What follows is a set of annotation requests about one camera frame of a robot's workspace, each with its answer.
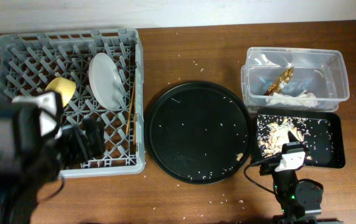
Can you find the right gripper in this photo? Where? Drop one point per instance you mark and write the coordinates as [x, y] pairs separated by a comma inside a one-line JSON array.
[[269, 167]]

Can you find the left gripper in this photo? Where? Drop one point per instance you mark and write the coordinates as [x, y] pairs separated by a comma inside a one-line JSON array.
[[81, 145]]

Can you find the food scraps and rice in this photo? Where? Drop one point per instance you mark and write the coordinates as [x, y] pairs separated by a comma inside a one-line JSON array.
[[272, 134]]

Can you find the wooden chopstick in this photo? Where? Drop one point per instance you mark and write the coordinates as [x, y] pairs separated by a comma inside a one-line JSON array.
[[130, 109], [134, 129]]

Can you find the white tissue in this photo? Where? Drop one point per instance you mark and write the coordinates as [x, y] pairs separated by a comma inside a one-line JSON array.
[[305, 99]]

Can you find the yellow bowl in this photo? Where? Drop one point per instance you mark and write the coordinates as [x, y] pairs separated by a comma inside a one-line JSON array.
[[63, 86]]

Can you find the light grey plate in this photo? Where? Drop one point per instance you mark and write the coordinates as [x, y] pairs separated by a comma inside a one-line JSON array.
[[105, 81]]

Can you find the brown snack wrapper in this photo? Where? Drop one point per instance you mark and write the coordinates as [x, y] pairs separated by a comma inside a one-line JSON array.
[[280, 83]]

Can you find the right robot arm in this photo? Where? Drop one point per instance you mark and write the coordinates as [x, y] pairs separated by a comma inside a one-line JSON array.
[[300, 199]]

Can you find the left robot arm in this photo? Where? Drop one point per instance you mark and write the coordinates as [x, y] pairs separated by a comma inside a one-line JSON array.
[[29, 160]]

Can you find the black rectangular waste tray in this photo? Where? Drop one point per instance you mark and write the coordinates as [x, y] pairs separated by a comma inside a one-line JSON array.
[[335, 159]]

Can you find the clear plastic waste bin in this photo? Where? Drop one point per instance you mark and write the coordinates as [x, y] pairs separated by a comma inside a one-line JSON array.
[[321, 72]]

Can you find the grey plastic dishwasher rack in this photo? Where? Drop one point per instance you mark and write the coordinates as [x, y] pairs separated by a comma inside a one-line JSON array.
[[29, 62]]

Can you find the round black serving tray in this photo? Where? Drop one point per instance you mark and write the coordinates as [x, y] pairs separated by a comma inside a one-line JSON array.
[[199, 133]]

